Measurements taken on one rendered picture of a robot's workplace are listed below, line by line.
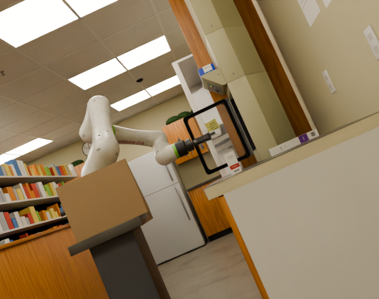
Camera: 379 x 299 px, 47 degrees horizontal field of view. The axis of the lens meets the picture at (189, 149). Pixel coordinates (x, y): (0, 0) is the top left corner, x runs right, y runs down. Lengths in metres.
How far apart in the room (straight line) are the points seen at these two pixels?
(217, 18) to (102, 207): 1.28
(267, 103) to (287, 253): 1.27
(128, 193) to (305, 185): 0.78
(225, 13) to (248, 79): 0.41
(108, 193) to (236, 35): 1.23
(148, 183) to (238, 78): 5.11
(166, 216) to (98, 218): 5.54
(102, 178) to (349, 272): 1.01
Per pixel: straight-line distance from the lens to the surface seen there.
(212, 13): 2.55
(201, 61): 2.86
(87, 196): 1.86
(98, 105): 2.28
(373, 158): 1.43
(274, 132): 2.44
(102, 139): 1.98
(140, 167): 7.40
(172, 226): 7.37
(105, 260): 1.90
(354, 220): 1.41
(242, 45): 2.56
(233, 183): 1.35
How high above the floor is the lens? 0.96
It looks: 5 degrees up
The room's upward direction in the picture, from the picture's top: 24 degrees counter-clockwise
